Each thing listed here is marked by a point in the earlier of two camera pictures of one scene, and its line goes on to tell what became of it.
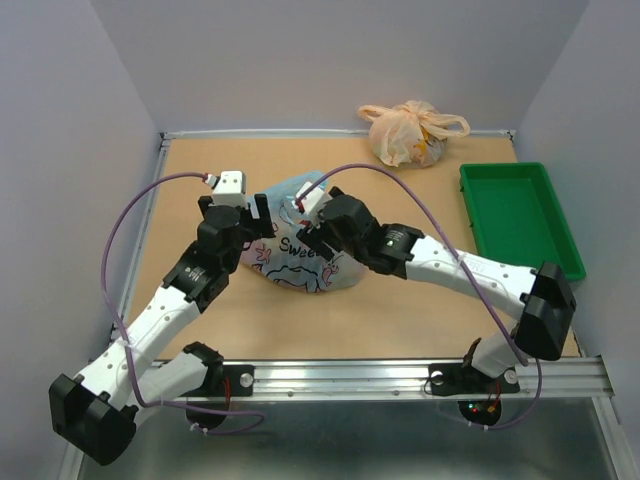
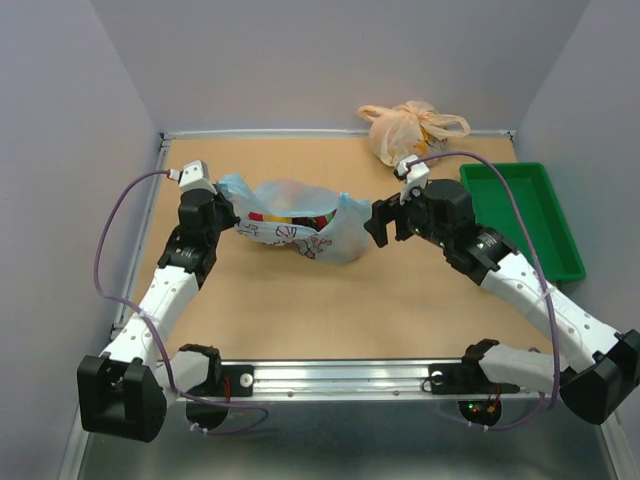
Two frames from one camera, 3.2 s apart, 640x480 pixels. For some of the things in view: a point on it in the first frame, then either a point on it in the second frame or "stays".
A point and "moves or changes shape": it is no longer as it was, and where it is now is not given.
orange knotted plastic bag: x=411 y=134 stays
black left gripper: x=264 y=224 to x=227 y=207
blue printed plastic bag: x=288 y=261 moves or changes shape
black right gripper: x=315 y=238 to x=382 y=211
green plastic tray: x=516 y=217 stays
